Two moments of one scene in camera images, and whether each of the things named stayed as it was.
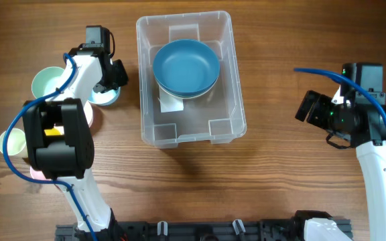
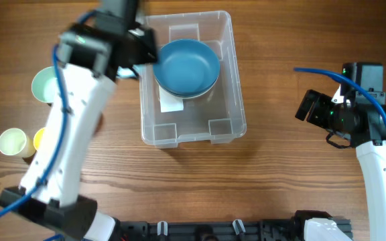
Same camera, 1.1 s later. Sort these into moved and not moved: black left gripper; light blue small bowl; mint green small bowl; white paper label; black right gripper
Moved: black left gripper; light blue small bowl
Not moved: white paper label; mint green small bowl; black right gripper
